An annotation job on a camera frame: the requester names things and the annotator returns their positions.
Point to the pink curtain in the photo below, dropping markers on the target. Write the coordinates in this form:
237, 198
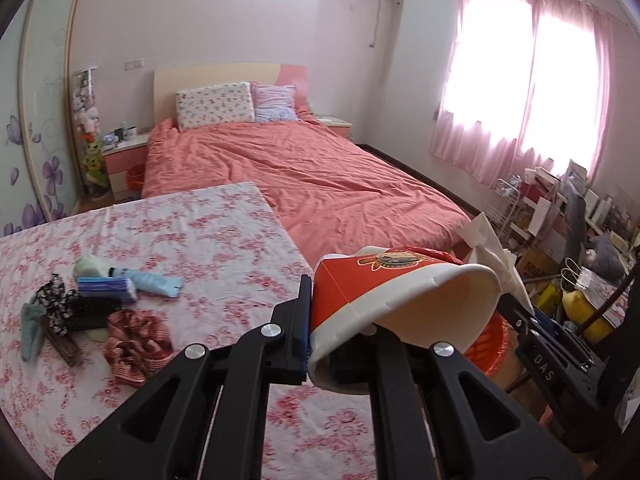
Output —
530, 85

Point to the small red basket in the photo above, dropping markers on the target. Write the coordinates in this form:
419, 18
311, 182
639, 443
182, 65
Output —
136, 177

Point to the striped pink pillow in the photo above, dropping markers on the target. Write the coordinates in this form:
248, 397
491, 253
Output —
274, 102

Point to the table with pink floral cloth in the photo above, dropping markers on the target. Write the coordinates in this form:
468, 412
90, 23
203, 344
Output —
200, 240

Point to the pale green sock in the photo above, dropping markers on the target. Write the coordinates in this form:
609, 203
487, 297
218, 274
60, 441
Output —
92, 266

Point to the blue tissue pack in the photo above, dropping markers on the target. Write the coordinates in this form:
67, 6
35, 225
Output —
107, 289

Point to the pink nightstand with mug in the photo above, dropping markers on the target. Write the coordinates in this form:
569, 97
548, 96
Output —
125, 165

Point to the red paper cup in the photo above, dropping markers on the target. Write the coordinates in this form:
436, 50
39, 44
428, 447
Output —
350, 285

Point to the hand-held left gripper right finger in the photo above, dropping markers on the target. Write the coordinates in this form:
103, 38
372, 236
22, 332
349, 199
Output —
410, 385

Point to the brown hair clip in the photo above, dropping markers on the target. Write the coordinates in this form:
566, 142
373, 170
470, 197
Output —
65, 347

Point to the red striped scrunchie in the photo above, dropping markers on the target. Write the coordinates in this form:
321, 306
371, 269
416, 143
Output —
137, 350

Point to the teal cloth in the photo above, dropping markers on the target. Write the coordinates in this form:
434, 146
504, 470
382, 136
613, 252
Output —
31, 332

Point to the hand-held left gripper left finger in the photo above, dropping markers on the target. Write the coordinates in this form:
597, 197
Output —
302, 342

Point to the floral white pillow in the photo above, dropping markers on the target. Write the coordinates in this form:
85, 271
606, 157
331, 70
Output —
215, 105

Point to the black floral scrunchie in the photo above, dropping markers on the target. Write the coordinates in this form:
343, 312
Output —
52, 300

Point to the white tissue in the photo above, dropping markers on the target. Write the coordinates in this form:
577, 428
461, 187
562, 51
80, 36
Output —
487, 245

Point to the red plastic basket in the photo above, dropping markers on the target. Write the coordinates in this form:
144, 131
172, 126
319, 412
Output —
492, 347

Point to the cardboard box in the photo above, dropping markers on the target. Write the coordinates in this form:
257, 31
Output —
540, 262

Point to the wall socket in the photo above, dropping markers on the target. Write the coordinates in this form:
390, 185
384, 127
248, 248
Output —
135, 64

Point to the yellow bag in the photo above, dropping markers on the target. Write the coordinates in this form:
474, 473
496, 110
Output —
587, 312

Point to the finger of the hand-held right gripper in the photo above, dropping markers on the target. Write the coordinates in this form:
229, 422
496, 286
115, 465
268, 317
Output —
520, 320

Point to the white paper bag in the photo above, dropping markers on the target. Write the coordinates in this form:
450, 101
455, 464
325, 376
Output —
595, 280

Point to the plush toy display tube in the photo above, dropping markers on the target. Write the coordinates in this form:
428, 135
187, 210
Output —
89, 120

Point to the cluttered white shelf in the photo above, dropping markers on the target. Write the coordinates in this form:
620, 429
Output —
555, 195

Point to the white mug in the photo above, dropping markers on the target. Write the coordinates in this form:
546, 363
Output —
130, 133

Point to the flower print wardrobe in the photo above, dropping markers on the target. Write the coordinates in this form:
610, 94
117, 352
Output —
40, 110

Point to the bed with salmon duvet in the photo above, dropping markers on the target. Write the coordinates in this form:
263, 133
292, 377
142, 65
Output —
325, 180

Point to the white pipe cover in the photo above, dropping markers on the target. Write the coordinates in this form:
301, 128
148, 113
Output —
387, 2

